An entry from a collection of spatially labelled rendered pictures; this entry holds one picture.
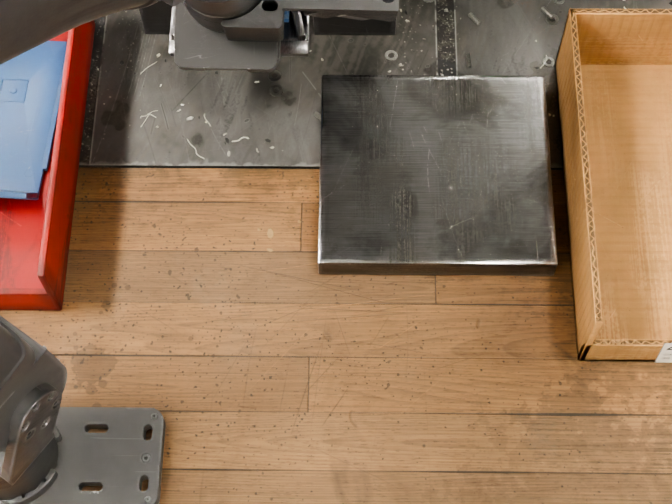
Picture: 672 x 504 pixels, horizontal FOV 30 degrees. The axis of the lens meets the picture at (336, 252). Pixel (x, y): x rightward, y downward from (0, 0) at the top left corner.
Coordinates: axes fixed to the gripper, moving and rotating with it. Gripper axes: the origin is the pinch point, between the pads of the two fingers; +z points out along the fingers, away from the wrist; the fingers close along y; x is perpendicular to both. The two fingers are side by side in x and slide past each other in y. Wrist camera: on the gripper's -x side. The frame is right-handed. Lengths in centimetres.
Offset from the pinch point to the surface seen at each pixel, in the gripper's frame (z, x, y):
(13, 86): 9.1, 17.6, -4.5
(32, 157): 6.1, 15.4, -10.1
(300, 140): 7.2, -4.7, -8.3
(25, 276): 2.1, 14.9, -18.9
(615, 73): 8.5, -29.0, -2.4
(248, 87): 9.5, -0.5, -4.1
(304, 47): 0.9, -4.9, -2.1
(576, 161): -0.2, -24.3, -9.9
